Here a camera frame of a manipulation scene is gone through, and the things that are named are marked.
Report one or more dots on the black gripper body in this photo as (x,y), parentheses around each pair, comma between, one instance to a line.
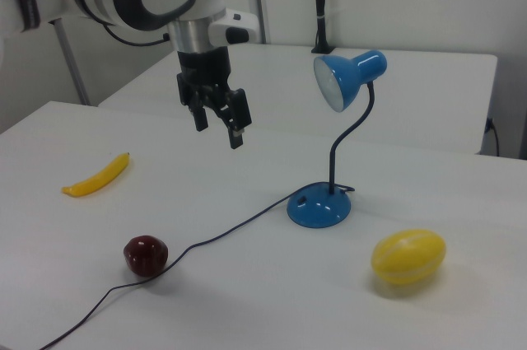
(203,70)

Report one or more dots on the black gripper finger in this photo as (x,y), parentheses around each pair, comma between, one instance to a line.
(239,111)
(201,117)

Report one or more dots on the blue desk lamp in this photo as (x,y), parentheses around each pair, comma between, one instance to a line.
(321,208)

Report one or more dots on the yellow toy banana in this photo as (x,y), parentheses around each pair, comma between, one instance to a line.
(99,179)

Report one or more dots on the dark red toy apple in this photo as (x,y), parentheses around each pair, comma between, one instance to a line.
(144,255)

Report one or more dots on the white neighbouring table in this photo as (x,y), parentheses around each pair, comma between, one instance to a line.
(411,90)

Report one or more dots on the yellow striped toy melon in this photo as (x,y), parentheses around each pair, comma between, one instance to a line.
(407,257)

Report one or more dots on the gray metal post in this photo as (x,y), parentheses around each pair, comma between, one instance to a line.
(72,66)

